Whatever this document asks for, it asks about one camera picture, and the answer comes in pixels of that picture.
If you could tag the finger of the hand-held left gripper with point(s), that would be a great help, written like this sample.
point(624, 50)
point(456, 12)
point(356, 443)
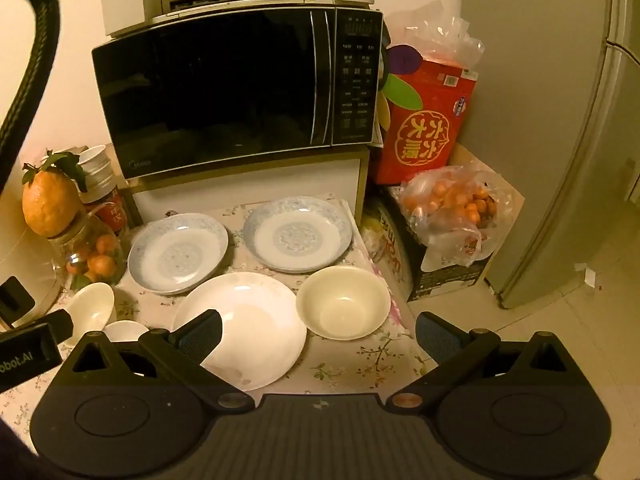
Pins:
point(55, 327)

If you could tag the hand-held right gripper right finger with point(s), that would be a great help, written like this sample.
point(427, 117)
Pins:
point(437, 337)

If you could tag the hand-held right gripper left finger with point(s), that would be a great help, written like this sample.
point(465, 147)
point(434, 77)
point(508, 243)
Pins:
point(200, 337)

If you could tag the small white bowl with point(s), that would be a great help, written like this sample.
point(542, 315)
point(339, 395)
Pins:
point(125, 331)
point(90, 307)

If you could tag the white plate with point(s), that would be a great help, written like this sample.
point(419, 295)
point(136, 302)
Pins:
point(255, 325)

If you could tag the blue patterned plate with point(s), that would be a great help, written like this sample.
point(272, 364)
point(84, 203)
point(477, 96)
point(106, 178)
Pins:
point(297, 235)
point(175, 255)

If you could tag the cream bowl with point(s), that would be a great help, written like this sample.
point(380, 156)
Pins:
point(342, 305)

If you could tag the black cardboard box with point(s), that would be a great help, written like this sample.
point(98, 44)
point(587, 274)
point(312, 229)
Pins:
point(450, 280)

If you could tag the glass jar of small oranges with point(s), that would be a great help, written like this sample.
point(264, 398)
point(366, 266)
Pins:
point(95, 260)

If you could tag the white air fryer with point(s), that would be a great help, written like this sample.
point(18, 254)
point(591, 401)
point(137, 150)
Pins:
point(20, 255)

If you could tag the floral tablecloth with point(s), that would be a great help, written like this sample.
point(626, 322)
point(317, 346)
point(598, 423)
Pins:
point(350, 360)

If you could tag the printed sack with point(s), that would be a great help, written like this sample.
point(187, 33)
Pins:
point(395, 250)

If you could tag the red lidded jar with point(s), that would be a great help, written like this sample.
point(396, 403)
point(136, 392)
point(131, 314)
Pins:
point(110, 212)

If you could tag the large citrus fruit with leaves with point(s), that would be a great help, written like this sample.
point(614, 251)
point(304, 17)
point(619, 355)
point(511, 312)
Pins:
point(45, 200)

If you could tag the plastic bag of small oranges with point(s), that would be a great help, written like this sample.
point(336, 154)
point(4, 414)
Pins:
point(450, 200)

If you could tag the red cardboard box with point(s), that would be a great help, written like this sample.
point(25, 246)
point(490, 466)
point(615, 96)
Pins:
point(425, 135)

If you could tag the grey refrigerator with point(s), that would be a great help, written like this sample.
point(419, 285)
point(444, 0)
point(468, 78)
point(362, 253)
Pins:
point(575, 160)

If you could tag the black microwave oven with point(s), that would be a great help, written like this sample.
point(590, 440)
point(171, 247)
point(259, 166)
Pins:
point(200, 85)

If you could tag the clear plastic bag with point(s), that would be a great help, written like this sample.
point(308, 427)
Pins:
point(440, 35)

